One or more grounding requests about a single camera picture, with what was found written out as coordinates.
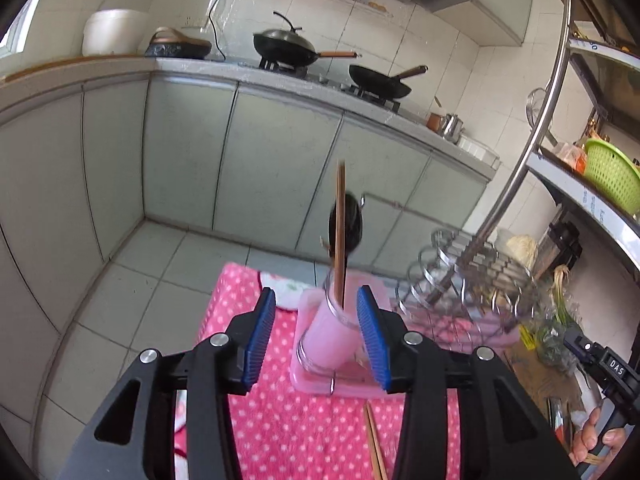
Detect person's right hand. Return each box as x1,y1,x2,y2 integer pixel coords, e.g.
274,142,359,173
570,406,628,467

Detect steel kettle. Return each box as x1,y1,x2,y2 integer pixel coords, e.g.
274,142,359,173
441,113,465,142

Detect pink utensil drainer rack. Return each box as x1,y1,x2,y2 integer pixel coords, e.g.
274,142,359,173
295,192,540,397

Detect black power cable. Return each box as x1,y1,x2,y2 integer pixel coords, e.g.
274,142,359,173
207,0,234,61

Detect brown cardboard sheet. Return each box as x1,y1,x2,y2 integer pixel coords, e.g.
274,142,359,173
502,345,592,442

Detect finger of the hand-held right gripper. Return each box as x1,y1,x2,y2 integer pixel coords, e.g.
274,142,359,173
563,328,608,378

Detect black wok with lid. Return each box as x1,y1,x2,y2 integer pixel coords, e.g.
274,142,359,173
252,11,362,69

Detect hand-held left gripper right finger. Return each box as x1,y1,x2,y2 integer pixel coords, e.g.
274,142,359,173
356,285,581,480

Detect napa cabbage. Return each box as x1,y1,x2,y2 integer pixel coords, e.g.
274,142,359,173
506,234,539,272

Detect green plastic basket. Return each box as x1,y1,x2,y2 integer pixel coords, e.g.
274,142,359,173
582,138,640,216

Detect bag of green vegetables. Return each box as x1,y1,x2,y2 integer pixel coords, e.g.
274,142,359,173
531,319,585,372

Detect gas stove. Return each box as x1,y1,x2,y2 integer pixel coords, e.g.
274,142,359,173
257,57,404,114

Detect steel shelf rack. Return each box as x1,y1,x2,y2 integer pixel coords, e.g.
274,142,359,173
425,0,640,307

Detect window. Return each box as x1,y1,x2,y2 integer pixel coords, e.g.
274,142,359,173
0,0,44,57

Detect pink polka dot cloth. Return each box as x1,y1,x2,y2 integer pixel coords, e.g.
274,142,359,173
172,262,501,480

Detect black spoon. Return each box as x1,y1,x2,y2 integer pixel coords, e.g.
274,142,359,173
327,192,366,270

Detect pink plastic utensil cup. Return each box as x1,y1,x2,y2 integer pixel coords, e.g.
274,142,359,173
297,269,387,375
477,310,521,348

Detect black frying pan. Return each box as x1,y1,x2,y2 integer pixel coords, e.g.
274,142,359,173
348,65,429,100

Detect grey wall cabinet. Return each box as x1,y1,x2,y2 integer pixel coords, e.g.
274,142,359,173
434,0,537,49

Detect grey kitchen base cabinets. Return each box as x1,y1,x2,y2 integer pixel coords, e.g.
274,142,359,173
0,55,501,461

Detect black blender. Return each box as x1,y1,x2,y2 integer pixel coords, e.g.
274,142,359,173
532,220,584,282

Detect white rice cooker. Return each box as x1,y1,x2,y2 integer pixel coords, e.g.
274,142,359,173
82,8,154,57

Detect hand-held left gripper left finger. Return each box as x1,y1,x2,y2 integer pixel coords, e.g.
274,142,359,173
57,287,277,480

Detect white plastic tray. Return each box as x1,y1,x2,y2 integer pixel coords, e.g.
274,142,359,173
457,132,501,166

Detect metal strainer ladle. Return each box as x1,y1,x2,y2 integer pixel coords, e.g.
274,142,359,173
526,87,559,147

